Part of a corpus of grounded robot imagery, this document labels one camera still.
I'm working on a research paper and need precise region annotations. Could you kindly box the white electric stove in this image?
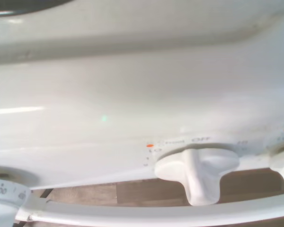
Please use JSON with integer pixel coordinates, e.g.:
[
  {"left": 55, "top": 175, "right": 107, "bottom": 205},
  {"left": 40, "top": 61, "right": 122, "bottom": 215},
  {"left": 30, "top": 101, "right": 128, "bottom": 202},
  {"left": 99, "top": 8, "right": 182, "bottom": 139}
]
[{"left": 0, "top": 0, "right": 284, "bottom": 191}]

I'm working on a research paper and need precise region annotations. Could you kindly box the white oven temperature knob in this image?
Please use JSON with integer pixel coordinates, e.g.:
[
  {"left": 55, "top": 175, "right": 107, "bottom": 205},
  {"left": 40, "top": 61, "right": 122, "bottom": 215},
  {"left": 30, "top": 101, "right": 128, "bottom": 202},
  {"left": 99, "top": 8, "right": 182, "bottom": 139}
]
[{"left": 0, "top": 176, "right": 33, "bottom": 227}]

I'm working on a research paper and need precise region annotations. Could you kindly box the white oven door handle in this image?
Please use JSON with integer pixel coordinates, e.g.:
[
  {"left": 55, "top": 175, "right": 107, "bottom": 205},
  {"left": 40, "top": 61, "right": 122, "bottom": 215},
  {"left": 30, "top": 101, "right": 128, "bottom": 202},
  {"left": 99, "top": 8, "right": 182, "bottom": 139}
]
[{"left": 15, "top": 189, "right": 284, "bottom": 227}]

